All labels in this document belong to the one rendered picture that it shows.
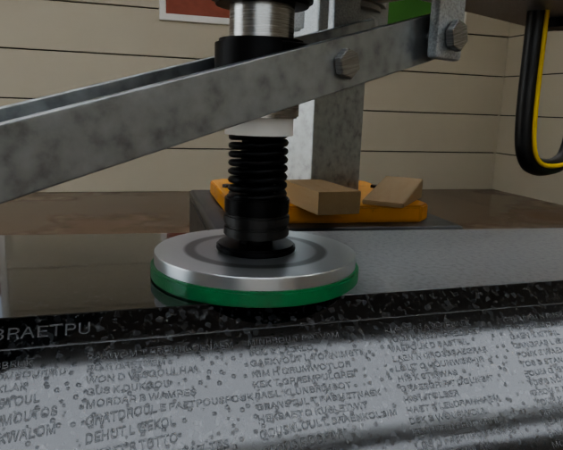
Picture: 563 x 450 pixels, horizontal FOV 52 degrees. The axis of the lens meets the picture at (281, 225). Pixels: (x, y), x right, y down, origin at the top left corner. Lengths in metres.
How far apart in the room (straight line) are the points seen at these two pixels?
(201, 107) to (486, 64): 7.78
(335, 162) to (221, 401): 1.06
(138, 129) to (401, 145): 7.18
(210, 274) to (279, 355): 0.09
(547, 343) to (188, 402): 0.37
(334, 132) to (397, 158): 6.11
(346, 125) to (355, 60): 0.92
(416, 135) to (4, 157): 7.36
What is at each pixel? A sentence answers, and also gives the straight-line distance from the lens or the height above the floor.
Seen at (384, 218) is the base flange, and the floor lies 0.75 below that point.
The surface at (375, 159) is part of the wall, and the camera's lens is 7.44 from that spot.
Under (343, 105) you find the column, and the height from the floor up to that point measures 1.01.
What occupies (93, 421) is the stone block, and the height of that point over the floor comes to 0.76.
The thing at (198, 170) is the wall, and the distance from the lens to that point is 6.78.
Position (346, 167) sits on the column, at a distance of 1.52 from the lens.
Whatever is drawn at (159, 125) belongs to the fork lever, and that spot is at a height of 0.98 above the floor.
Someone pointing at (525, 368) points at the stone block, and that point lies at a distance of 0.63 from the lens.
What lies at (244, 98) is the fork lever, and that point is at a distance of 0.51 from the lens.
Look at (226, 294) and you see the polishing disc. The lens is 0.52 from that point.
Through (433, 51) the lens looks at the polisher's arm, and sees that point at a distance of 0.67.
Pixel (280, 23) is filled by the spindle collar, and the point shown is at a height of 1.08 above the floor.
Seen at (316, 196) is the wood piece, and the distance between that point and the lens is 1.20.
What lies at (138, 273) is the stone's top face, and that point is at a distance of 0.62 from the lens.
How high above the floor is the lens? 1.00
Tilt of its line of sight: 12 degrees down
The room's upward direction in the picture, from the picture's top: 2 degrees clockwise
